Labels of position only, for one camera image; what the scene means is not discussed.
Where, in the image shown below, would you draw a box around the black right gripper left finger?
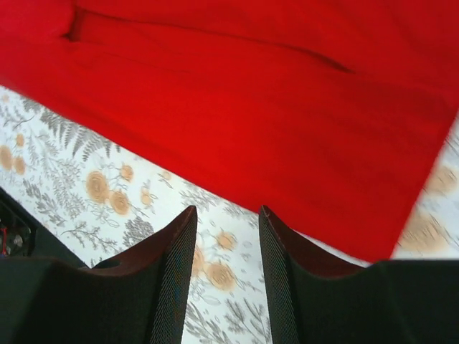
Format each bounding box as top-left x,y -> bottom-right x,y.
1,206 -> 197,343

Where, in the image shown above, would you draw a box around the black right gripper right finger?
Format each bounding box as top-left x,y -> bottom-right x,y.
259,206 -> 458,343

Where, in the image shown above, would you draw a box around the red t shirt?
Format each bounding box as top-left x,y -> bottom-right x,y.
1,1 -> 458,262

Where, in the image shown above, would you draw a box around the floral table cloth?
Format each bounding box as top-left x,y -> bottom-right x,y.
0,84 -> 459,344

